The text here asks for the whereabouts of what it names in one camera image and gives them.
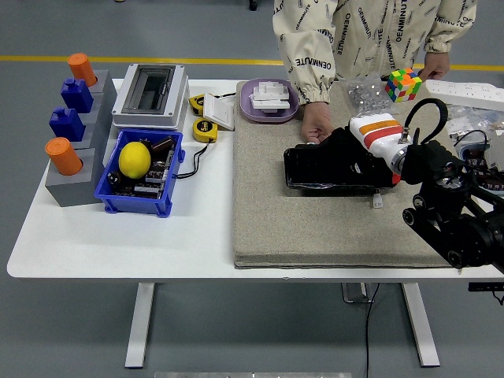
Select person's left hand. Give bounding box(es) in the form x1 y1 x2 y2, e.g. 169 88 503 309
417 53 450 82

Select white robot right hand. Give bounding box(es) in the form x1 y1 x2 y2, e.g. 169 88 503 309
346 113 414 176

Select person's right hand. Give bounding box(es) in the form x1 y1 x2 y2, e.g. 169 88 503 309
299 102 335 145

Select black rag red tag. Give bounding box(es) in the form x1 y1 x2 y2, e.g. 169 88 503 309
321 126 402 188

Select white switch plate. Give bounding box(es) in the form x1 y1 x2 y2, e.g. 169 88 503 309
202 93 236 131

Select white power strip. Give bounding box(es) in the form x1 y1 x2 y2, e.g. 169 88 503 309
425 78 504 111

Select colourful puzzle cube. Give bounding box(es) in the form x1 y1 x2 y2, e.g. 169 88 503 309
384 67 424 103

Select clear bag metal nuts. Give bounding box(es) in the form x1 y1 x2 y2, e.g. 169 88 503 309
340 76 399 119

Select clear bags of washers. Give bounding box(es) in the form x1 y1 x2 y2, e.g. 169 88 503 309
435 102 504 137

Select purple tray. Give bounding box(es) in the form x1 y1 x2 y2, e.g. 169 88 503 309
239 78 299 124

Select person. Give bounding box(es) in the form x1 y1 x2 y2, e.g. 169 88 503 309
272 0 477 106

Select circuit boards with capacitors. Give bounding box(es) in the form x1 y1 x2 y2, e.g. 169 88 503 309
462 146 504 192

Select grey circuit breaker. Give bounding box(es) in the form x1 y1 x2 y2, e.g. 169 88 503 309
487 129 504 172

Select beige mat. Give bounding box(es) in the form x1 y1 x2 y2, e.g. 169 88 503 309
232 80 489 270

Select yellow tape measure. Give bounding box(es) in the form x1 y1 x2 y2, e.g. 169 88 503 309
188 94 206 117
192 117 219 143

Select brown cylinder capacitor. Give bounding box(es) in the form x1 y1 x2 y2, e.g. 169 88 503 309
151 135 176 153

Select dark circuit board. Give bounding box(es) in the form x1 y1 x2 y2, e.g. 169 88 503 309
117 148 177 198

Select yellow lemon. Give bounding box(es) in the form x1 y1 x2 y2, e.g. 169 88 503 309
118 142 152 180

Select white table leg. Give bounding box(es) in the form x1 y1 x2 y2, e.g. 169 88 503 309
124 282 157 369
401 282 440 368

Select blue plastic bin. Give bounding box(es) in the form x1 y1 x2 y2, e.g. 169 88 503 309
94 128 186 219

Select orange cylinder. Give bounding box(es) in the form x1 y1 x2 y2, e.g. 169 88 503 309
44 137 83 177
67 53 98 87

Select blue block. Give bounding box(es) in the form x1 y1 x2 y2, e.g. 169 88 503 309
49 107 86 143
60 77 95 114

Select grey stepped holder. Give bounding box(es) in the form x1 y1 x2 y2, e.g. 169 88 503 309
44 69 119 208

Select white switch parts stack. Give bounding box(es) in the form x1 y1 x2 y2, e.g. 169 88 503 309
250 80 292 114

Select black looped cable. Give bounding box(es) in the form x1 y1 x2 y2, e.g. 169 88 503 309
453 128 492 149

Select black wire pair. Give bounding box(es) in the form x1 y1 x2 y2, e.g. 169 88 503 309
173 140 210 179

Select metal floor bracket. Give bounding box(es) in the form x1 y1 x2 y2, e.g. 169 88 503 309
341 282 375 303

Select grey white enclosure box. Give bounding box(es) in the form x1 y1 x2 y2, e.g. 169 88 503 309
111 63 189 132

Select black floor cable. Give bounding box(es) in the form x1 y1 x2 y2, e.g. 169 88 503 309
364 282 381 378

